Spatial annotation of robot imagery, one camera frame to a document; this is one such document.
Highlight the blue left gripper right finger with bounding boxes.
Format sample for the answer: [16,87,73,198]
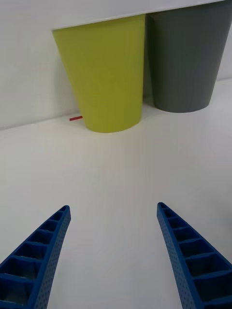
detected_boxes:
[156,202,232,309]

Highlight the grey plastic bin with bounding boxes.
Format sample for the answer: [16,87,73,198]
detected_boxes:
[145,0,232,113]

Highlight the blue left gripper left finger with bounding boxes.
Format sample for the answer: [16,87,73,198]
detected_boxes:
[0,205,72,309]

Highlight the yellow-green plastic bin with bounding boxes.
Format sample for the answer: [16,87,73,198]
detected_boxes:
[52,14,146,134]

